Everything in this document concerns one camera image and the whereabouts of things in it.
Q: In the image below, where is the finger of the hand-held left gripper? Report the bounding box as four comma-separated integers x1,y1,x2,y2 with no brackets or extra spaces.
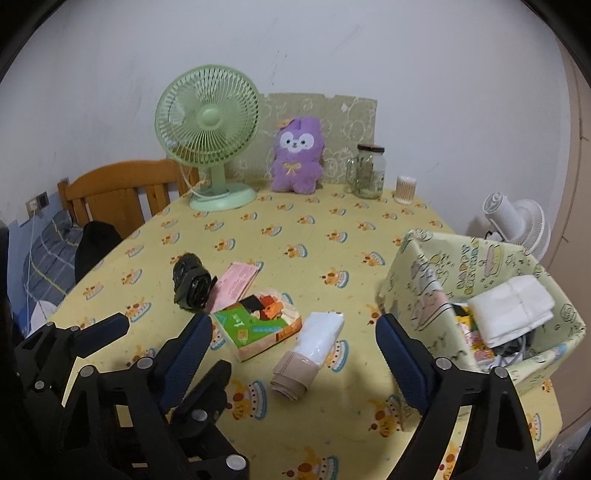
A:
167,360,232,438
13,313,131,400

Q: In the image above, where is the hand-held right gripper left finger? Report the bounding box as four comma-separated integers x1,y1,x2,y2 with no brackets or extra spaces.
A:
60,313,214,480

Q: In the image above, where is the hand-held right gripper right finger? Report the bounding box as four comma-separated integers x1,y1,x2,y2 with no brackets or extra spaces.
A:
375,313,541,480

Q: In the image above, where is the green and orange tissue pack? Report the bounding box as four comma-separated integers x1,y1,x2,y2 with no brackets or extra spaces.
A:
211,288,303,363

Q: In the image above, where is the pink card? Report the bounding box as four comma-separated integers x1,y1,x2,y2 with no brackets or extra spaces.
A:
205,261,262,315

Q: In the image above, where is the cartoon printed packet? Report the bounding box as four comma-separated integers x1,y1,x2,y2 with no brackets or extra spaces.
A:
455,305,495,365

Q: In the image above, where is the cartoon printed box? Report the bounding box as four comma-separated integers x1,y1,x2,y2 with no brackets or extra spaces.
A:
379,229,587,402

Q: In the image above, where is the white and beige cloth roll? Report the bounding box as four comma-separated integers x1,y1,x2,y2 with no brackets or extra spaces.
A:
270,311,345,398

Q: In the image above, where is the black garment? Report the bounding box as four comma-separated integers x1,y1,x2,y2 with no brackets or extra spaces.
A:
74,220,123,282

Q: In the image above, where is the plaid pillow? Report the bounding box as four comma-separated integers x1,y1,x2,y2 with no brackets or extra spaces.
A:
23,210,86,305

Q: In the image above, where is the wooden bed headboard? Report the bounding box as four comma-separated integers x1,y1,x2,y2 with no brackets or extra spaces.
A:
58,159,200,229

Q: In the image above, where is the small toothpick container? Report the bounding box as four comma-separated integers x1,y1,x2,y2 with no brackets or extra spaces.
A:
393,175,417,205

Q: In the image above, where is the white standing fan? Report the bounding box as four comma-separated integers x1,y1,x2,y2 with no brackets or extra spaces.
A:
482,193,552,259

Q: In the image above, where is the glass jar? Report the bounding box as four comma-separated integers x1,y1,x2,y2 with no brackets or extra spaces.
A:
346,144,386,200

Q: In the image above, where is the purple plush toy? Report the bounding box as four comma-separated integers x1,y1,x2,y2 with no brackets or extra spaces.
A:
270,116,326,193

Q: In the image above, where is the green desk fan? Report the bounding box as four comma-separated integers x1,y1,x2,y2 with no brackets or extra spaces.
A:
154,66,262,212

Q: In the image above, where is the printed cardboard panel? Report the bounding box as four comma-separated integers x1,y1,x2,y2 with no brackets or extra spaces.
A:
231,92,378,183

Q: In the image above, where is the beige door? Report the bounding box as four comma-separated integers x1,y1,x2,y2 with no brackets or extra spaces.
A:
540,41,591,296

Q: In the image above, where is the wall socket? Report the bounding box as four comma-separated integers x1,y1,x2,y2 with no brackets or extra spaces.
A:
25,191,49,217

